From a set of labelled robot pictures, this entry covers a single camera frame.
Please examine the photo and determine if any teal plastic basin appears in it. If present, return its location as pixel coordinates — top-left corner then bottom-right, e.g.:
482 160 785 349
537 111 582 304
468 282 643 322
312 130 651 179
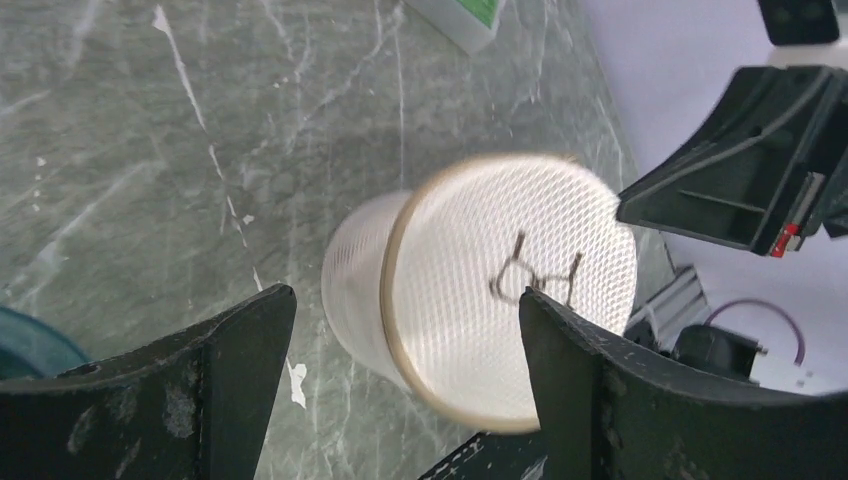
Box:
1 306 89 380

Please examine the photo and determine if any white green small box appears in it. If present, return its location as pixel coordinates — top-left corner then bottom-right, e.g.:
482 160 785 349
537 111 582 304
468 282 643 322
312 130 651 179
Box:
405 0 505 55

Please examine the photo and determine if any round white mesh pouch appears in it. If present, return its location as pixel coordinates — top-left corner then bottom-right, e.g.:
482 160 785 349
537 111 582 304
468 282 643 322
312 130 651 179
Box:
321 153 638 434

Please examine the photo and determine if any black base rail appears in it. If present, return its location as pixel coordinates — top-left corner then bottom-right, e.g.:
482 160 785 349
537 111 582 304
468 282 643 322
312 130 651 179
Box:
419 432 547 480

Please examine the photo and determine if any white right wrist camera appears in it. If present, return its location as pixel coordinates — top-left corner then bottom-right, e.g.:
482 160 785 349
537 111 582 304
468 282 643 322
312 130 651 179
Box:
757 0 847 70

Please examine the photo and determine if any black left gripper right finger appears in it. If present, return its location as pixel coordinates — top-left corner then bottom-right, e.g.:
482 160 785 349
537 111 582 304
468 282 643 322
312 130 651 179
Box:
519 289 847 479

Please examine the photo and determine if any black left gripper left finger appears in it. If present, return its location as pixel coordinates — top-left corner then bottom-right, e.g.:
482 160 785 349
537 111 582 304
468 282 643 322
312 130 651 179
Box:
1 284 297 479

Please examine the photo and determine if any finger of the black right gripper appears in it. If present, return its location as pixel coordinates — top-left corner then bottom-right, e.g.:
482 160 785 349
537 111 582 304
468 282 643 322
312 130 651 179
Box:
617 65 847 257

